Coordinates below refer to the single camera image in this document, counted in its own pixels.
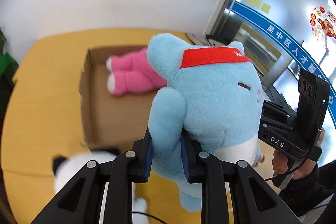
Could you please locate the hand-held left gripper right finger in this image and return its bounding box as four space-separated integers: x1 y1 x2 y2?
181 135 296 224

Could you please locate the white plush toy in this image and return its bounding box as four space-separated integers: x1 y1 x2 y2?
52 149 149 224

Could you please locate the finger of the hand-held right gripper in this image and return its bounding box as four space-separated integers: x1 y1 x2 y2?
261 114 296 133
263 100 298 117

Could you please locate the person's right hand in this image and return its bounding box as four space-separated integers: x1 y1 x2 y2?
272 127 325 179

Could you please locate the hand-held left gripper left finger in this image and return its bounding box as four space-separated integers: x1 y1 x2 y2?
31 132 153 224

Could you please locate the person's right forearm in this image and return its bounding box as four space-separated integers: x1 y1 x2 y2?
278 160 336 216

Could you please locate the blue plush toy red headband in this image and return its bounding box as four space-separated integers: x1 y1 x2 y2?
146 33 263 212

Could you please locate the grey cloth bag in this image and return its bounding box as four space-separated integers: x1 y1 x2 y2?
185 33 210 45

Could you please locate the pink plush toy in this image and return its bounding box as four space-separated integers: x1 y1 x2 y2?
106 47 168 97

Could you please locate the black cable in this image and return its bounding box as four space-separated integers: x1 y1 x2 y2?
133 211 163 224

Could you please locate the blue banner strip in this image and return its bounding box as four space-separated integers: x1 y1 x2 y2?
231 1 336 106

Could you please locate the green potted plant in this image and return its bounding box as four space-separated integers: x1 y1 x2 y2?
0 28 7 54

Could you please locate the red window decoration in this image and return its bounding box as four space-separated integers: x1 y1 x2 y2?
310 6 336 39

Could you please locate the brown cardboard box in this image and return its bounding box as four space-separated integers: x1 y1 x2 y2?
79 45 184 152

